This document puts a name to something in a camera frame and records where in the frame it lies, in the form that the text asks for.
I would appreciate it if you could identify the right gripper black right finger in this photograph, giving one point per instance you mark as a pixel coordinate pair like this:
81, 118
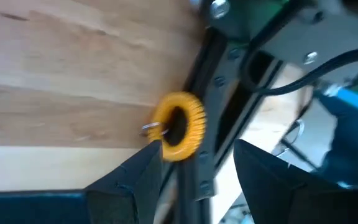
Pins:
275, 199

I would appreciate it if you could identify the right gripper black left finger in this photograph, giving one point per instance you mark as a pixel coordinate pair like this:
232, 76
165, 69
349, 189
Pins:
129, 196

